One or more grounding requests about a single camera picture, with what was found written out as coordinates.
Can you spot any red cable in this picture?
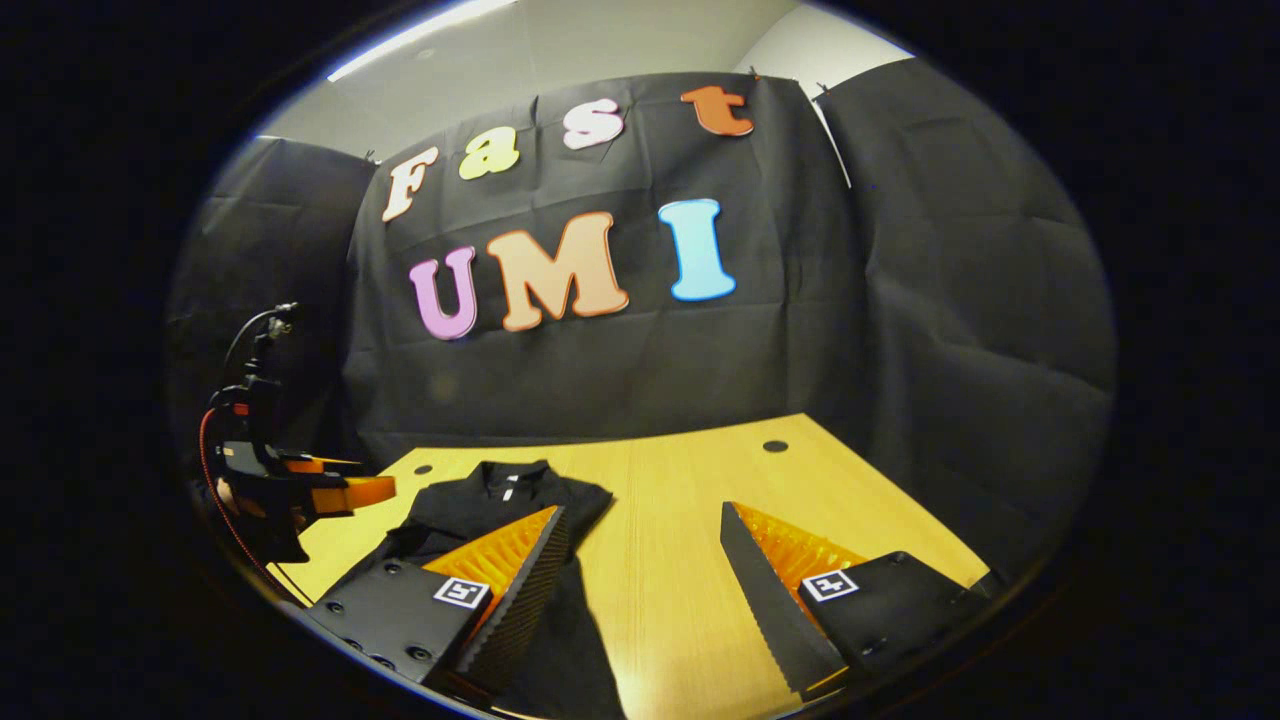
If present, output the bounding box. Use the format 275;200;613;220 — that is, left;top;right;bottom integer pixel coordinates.
197;404;306;606

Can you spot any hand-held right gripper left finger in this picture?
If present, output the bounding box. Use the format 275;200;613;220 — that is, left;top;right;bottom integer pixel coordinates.
305;505;571;699

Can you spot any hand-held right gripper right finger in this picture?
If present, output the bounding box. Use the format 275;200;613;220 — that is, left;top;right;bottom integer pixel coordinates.
720;500;991;701

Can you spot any black backdrop cloth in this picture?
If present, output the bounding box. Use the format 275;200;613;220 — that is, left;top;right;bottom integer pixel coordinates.
165;58;1117;581

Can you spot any black garment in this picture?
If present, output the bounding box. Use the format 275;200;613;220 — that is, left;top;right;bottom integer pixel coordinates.
355;460;627;720

